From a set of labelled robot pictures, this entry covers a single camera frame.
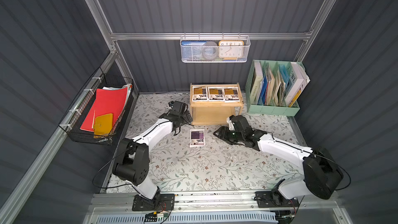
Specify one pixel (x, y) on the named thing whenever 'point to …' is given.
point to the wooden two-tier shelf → (212, 103)
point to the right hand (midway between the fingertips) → (219, 133)
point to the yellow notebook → (103, 125)
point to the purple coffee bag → (197, 137)
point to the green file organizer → (275, 87)
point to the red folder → (105, 101)
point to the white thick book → (303, 79)
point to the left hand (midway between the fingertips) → (181, 118)
